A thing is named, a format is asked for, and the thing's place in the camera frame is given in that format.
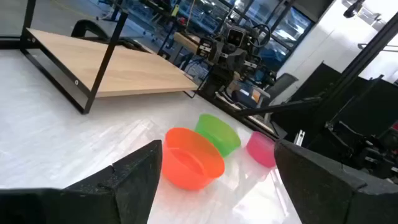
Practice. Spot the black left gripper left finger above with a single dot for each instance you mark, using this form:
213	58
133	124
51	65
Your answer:
124	186

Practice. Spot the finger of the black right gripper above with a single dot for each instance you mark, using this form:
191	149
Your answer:
218	51
238	60

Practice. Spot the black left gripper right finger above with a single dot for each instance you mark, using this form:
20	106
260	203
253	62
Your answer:
326	193

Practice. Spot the small orange plastic bowl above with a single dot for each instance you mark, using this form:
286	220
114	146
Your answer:
189	165

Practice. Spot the small green plastic bowl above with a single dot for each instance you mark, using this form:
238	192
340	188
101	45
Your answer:
219	133

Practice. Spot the small magenta plastic bowl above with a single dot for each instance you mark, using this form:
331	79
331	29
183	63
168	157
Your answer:
261	151

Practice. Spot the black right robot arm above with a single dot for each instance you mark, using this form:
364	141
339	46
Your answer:
217	79

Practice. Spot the black machinery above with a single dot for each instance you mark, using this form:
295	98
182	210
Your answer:
357	146

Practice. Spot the black partition panel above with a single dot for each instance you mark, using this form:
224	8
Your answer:
311	84

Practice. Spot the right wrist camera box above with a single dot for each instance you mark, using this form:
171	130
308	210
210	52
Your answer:
236	37

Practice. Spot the wooden shelf with black frame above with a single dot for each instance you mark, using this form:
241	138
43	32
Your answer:
124	68

